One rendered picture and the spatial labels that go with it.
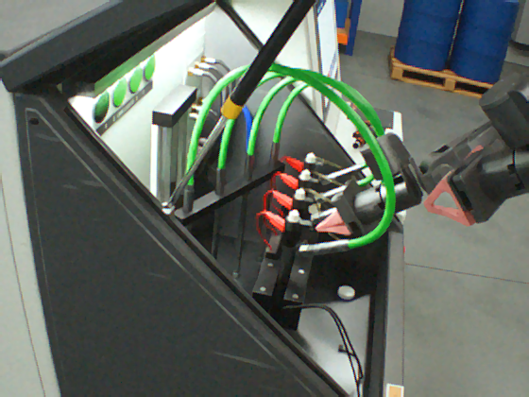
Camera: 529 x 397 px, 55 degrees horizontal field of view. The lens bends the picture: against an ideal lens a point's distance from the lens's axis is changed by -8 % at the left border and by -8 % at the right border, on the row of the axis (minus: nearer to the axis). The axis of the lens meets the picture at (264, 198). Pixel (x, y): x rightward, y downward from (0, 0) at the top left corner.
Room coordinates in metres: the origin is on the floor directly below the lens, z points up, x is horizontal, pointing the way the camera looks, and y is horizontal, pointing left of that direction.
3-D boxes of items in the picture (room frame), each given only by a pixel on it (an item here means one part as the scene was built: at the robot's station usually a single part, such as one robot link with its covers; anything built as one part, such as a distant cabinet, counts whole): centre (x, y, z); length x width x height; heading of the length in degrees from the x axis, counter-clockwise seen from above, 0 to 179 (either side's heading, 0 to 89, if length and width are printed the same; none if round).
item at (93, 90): (0.88, 0.20, 1.43); 0.54 x 0.03 x 0.02; 173
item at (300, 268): (0.96, -0.07, 0.91); 0.34 x 0.10 x 0.15; 173
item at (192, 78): (1.12, 0.17, 1.20); 0.13 x 0.03 x 0.31; 173
